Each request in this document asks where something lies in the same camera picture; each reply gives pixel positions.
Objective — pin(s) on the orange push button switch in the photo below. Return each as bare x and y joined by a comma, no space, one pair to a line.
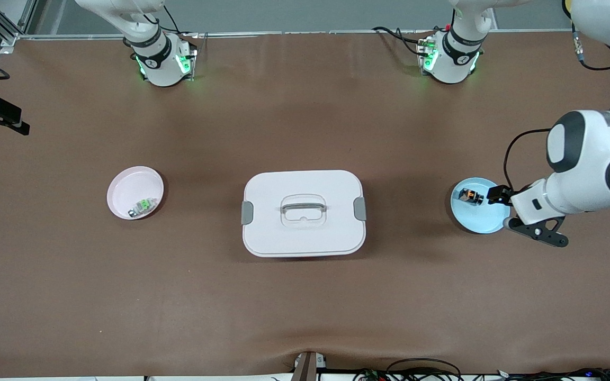
470,196

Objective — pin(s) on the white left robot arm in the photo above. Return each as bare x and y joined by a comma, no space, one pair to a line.
591,159

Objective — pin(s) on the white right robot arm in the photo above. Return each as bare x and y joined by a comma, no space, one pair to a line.
157,58

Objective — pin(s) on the light blue round plate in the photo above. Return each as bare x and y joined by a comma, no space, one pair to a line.
474,219

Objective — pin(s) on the pink round plate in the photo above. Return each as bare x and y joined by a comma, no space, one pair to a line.
135,188

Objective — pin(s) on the gray box latch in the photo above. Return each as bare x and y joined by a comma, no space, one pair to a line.
360,208
247,212

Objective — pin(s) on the white lidded plastic box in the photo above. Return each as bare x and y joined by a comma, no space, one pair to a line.
305,238

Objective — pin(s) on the aluminium frame profile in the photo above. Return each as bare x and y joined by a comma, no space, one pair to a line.
11,38

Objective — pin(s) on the green push button switch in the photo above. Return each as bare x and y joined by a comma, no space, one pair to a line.
145,205

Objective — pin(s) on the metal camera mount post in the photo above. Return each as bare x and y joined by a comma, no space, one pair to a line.
305,368

